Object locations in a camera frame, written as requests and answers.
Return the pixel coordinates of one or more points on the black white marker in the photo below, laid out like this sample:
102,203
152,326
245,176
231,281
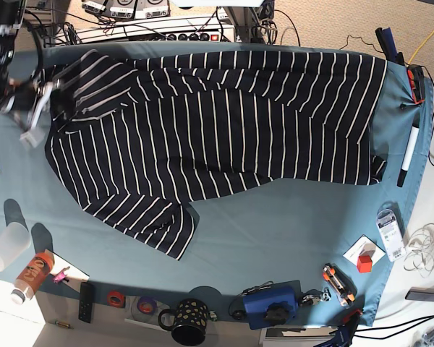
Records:
408,155

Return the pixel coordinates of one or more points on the orange black utility knife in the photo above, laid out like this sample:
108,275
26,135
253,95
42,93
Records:
344,294

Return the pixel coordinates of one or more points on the metal keyring clip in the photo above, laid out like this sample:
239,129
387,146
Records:
313,298

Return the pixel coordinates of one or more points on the black mug yellow pattern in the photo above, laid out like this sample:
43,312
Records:
187,323

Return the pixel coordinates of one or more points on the navy white striped t-shirt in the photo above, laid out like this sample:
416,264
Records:
134,142

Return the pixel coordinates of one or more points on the orange tape roll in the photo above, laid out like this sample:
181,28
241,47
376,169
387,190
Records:
116,299

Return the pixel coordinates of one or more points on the red cube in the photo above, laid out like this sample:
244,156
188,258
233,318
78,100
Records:
364,264

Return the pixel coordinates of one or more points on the teal tablecloth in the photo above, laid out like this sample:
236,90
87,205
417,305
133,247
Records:
283,231

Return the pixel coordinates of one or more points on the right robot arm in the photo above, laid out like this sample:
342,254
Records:
12,18

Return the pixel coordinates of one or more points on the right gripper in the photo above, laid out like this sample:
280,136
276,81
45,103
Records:
24,96

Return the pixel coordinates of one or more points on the pink toy figure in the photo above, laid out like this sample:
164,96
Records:
61,276

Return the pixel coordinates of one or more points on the black remote control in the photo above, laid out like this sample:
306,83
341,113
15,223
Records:
86,300

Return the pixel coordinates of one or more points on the blue box with knob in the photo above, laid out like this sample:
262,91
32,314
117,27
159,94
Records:
270,307

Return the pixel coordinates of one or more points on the orange black power strip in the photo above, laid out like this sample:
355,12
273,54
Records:
417,83

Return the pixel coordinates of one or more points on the white paper card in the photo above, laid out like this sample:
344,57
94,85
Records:
364,246

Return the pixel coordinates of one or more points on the white paper sheet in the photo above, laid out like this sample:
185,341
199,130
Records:
70,270

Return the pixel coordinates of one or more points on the translucent plastic cup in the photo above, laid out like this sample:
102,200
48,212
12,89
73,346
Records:
14,240

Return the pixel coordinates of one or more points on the clear plastic package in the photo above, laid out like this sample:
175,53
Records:
390,233

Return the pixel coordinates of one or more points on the purple tape roll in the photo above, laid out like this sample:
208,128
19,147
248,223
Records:
147,305

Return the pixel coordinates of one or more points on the orange labelled bottle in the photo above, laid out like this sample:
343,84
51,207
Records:
30,279

